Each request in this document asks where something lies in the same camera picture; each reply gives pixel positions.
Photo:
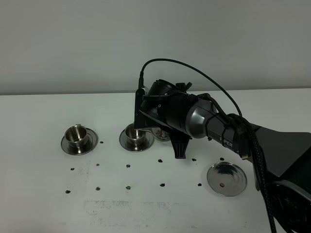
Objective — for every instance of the stainless steel teapot saucer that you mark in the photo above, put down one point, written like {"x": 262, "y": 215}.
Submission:
{"x": 226, "y": 179}

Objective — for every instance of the right stainless steel teacup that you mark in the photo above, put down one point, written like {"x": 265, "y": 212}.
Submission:
{"x": 135, "y": 139}

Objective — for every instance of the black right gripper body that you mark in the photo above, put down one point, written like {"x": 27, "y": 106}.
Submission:
{"x": 147, "y": 119}

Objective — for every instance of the right stainless steel saucer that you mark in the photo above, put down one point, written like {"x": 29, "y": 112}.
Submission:
{"x": 149, "y": 141}

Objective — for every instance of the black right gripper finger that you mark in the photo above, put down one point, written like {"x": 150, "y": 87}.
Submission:
{"x": 180, "y": 148}

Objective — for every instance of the left stainless steel teacup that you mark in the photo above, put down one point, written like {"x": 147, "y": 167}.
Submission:
{"x": 75, "y": 139}

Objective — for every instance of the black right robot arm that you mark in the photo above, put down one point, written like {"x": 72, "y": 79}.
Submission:
{"x": 281, "y": 160}

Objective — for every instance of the left stainless steel saucer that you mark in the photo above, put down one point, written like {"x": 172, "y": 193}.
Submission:
{"x": 91, "y": 144}

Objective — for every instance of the stainless steel teacup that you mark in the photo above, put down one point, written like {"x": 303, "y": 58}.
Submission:
{"x": 135, "y": 139}
{"x": 75, "y": 139}

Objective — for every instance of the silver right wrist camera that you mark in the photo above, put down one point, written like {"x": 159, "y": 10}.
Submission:
{"x": 146, "y": 90}

